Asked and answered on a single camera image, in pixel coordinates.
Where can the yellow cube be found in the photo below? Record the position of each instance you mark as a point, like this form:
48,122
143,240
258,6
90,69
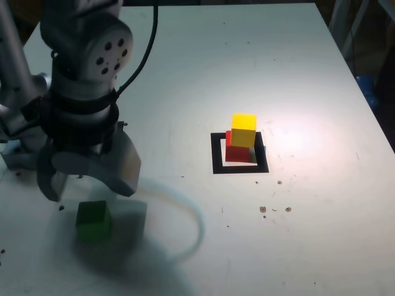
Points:
243,129

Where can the black tape square outline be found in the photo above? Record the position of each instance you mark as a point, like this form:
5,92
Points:
216,154

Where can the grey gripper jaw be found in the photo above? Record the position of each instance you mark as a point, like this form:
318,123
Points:
46,179
123,166

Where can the red cube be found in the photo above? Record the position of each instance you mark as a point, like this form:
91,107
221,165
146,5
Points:
236,154

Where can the blue object beside table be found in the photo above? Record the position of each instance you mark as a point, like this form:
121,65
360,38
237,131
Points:
367,89

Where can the metal frame beside table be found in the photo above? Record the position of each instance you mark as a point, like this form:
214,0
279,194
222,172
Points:
348,27

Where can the green cube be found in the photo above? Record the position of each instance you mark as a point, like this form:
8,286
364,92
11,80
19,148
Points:
92,222

